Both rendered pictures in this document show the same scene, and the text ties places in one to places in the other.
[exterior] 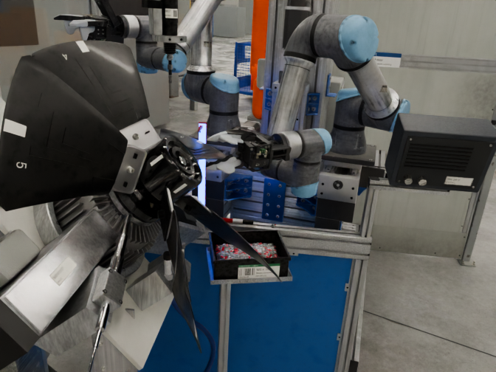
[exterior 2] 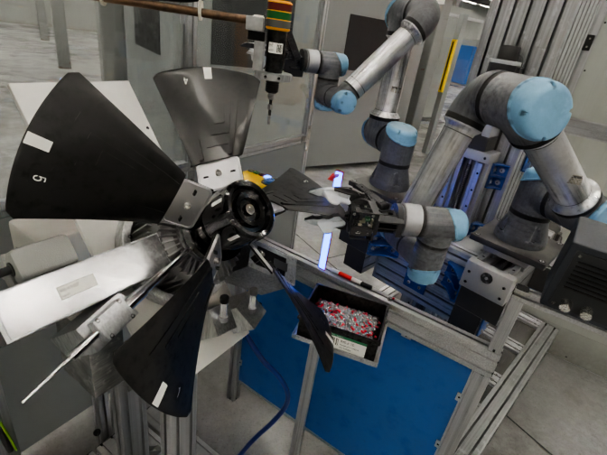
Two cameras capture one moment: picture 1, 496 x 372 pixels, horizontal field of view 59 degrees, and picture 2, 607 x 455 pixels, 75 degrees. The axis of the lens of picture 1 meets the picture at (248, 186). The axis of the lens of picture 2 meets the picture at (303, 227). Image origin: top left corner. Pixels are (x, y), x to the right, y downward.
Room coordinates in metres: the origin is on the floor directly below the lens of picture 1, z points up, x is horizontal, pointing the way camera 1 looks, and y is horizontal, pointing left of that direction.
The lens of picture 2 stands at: (0.27, -0.25, 1.54)
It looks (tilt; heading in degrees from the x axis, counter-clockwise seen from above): 27 degrees down; 25
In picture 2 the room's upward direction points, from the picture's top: 9 degrees clockwise
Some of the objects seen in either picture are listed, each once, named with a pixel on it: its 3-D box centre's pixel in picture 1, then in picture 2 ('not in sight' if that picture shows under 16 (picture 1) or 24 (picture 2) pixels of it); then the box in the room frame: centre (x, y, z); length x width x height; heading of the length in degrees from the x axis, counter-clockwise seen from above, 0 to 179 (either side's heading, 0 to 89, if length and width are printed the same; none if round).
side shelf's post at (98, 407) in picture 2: not in sight; (96, 365); (0.87, 0.73, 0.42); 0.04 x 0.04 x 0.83; 85
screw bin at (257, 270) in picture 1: (247, 254); (343, 320); (1.11, -0.01, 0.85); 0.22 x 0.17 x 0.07; 100
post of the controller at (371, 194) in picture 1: (369, 207); (508, 320); (1.25, -0.38, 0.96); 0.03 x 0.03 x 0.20; 85
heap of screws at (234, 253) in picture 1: (248, 257); (343, 324); (1.11, -0.01, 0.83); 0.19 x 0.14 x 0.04; 100
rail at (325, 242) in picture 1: (232, 233); (348, 291); (1.28, 0.05, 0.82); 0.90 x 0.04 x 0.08; 85
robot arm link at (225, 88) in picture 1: (223, 91); (397, 142); (1.74, 0.12, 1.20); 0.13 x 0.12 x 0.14; 49
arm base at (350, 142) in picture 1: (347, 136); (525, 225); (1.60, -0.36, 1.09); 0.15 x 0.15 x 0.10
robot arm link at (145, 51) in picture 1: (150, 57); (327, 94); (1.61, 0.37, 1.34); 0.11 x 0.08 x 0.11; 49
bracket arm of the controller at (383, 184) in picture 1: (407, 186); (568, 312); (1.24, -0.49, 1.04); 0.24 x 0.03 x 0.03; 85
